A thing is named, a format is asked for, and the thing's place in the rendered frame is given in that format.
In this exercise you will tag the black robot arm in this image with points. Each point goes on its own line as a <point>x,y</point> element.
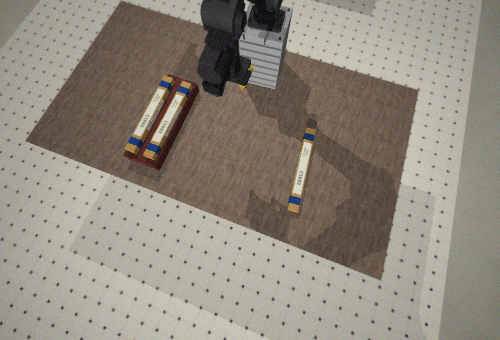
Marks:
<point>229,16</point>

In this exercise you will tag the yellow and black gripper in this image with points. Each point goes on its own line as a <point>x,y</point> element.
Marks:
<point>243,75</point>

